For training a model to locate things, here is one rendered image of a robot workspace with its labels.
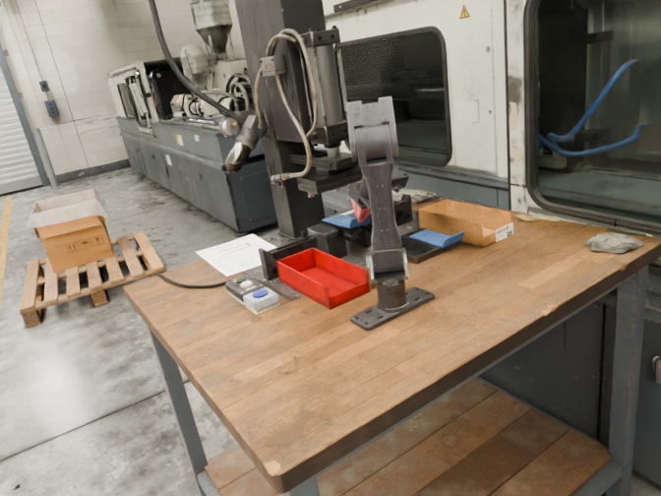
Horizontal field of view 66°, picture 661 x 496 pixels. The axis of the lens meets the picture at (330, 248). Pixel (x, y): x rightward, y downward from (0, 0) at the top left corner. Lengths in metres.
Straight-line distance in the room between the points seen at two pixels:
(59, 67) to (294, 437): 9.88
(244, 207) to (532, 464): 3.46
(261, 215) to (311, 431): 3.92
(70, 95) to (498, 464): 9.64
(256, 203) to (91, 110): 6.27
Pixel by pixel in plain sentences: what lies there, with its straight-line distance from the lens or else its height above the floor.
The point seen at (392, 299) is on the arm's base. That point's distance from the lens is 1.12.
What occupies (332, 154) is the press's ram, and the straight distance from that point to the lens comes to 1.45.
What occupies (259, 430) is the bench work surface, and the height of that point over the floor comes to 0.90.
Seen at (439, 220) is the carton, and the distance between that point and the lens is 1.54.
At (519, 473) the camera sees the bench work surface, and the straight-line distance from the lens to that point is 1.75.
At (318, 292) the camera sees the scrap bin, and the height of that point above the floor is 0.93.
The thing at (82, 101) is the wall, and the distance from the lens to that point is 10.49.
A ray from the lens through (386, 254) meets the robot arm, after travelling 1.09.
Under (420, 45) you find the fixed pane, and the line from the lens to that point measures 2.09.
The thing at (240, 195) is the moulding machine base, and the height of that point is 0.41.
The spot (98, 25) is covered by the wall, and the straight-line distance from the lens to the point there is 10.61.
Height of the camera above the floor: 1.46
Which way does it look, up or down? 21 degrees down
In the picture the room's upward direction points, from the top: 9 degrees counter-clockwise
